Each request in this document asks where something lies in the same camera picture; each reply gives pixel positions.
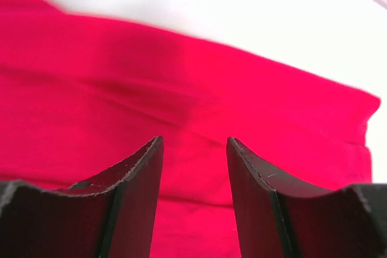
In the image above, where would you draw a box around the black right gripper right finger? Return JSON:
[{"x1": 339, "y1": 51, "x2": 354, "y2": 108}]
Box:
[{"x1": 226, "y1": 137, "x2": 386, "y2": 257}]

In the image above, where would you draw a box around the crimson red t-shirt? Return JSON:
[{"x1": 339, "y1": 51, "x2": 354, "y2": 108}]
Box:
[{"x1": 1, "y1": 0, "x2": 380, "y2": 257}]

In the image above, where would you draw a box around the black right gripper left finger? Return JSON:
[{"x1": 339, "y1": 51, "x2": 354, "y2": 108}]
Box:
[{"x1": 1, "y1": 137, "x2": 164, "y2": 257}]

